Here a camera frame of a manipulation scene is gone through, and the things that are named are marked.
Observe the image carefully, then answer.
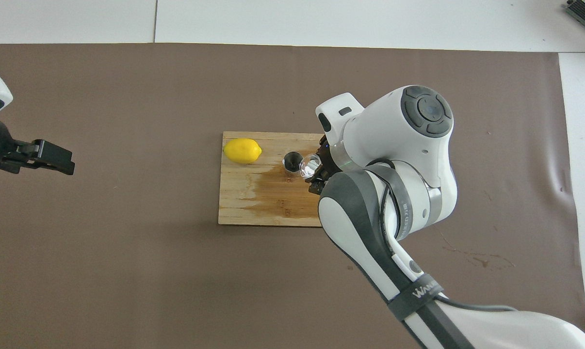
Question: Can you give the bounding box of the yellow lemon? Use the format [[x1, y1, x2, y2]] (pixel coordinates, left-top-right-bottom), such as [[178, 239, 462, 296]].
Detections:
[[223, 138, 263, 164]]

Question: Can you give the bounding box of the brown paper table mat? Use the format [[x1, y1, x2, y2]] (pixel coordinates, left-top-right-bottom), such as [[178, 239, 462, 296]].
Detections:
[[0, 43, 585, 349]]

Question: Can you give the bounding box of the wooden cutting board, metal handle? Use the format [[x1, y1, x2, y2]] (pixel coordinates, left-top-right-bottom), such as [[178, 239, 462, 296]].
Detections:
[[218, 131, 326, 227]]

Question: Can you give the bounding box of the small clear glass cup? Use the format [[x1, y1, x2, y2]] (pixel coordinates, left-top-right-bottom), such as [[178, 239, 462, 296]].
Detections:
[[299, 154, 324, 178]]

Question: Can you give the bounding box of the steel double jigger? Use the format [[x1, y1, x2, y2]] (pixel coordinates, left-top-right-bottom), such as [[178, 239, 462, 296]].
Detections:
[[282, 151, 304, 175]]

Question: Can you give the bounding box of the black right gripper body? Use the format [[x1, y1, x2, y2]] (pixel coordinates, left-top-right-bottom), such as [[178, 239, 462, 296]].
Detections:
[[318, 136, 334, 168]]

